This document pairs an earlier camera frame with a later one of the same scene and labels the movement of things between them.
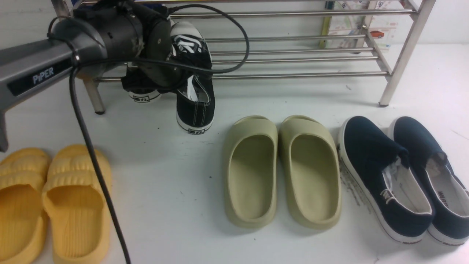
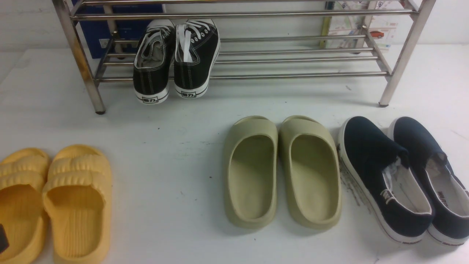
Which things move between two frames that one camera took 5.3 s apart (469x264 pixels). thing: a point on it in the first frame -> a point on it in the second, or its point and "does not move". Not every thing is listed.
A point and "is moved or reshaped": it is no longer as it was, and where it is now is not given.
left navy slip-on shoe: x=377 y=164 does not move
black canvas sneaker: x=195 y=100 is moved or reshaped
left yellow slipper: x=23 y=232 does not move
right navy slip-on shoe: x=448 y=193 does not move
